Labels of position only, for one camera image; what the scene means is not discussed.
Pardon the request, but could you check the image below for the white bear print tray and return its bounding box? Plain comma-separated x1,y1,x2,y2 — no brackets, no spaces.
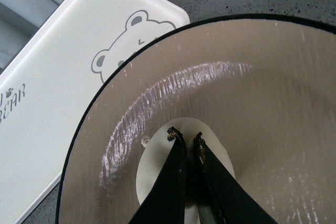
1,0,190,223

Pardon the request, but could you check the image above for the grey pleated curtain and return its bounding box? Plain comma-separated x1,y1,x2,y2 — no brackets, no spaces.
1,0,64,69

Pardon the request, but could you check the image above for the tan plate with black rim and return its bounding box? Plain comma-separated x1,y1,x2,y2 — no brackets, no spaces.
56,15,335,223

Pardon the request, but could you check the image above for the white steamed bun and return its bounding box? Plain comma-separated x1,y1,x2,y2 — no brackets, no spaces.
136,118,235,223

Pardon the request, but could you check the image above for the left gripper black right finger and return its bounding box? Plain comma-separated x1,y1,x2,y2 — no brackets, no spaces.
193,132,276,223

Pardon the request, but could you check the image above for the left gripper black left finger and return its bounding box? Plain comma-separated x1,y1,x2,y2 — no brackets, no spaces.
129,127,187,223

